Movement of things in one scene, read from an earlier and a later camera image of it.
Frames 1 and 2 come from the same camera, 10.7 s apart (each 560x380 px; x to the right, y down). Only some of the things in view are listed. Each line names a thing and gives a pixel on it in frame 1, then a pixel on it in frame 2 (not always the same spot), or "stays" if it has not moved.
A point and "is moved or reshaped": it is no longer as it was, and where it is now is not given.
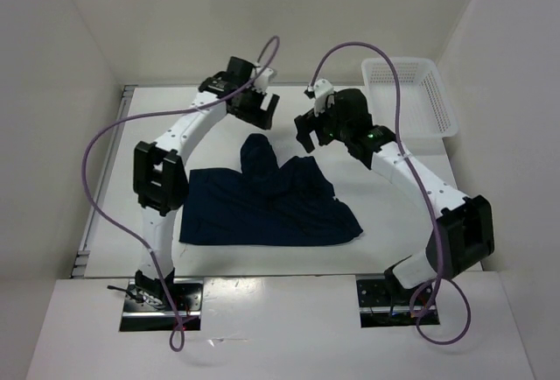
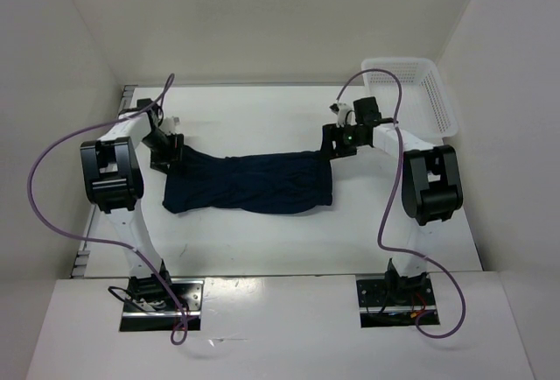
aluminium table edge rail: x=105 y=181 stays
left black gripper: x=264 y=116 -> x=172 y=156
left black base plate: x=137 y=316 stays
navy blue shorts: x=262 y=204 is moved or reshaped
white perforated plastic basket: x=427 y=112 stays
